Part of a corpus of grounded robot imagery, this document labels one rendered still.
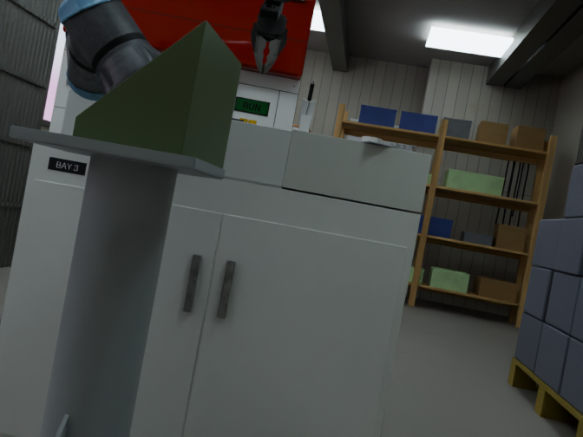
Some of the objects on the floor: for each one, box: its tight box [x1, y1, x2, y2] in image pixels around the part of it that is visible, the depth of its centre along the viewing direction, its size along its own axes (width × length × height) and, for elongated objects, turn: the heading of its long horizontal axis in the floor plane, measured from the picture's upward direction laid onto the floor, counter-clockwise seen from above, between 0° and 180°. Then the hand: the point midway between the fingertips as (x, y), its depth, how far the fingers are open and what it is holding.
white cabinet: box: [0, 143, 421, 437], centre depth 182 cm, size 64×96×82 cm, turn 4°
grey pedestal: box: [9, 125, 225, 437], centre depth 106 cm, size 51×44×82 cm
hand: (263, 68), depth 155 cm, fingers closed
